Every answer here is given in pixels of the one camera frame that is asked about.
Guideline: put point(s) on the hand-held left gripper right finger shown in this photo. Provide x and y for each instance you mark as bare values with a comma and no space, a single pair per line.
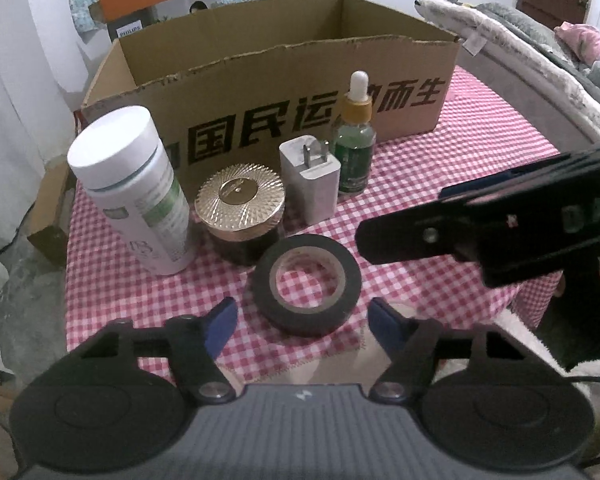
385,327

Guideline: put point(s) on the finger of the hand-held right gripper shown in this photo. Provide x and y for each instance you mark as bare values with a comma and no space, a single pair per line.
405,235
530,177

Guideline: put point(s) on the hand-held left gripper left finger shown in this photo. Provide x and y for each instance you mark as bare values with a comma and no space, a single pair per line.
222,325

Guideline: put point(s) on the black tape roll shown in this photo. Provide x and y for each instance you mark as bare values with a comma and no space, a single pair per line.
270,300

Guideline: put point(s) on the green dropper bottle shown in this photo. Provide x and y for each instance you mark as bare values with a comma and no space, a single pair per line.
355,160

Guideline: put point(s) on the white charger plug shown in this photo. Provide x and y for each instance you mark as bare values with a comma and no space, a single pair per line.
312,195

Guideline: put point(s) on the dark jar with gold lid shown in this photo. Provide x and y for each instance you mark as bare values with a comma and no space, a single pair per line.
240,195

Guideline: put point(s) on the white supplement bottle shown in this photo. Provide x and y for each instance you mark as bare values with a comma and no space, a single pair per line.
150,210

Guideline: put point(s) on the brown cardboard box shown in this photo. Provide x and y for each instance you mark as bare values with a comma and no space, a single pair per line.
280,85

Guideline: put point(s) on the pink checkered tablecloth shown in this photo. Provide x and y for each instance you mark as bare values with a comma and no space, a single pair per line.
405,170

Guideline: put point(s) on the grey bed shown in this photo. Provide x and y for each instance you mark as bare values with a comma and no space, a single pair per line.
520,90

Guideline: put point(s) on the cream fleece clothing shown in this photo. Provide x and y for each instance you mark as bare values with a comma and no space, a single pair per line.
525,340

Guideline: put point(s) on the pink garment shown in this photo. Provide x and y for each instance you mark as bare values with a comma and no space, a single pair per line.
582,42

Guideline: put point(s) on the grey blanket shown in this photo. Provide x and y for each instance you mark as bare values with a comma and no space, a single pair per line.
520,25

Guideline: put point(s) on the white fleece blanket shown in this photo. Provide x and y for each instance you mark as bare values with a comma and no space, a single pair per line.
480,20

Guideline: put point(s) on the wooden stool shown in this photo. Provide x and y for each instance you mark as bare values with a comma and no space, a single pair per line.
50,220

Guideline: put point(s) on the white curtain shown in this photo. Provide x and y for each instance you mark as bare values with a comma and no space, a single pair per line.
10,85

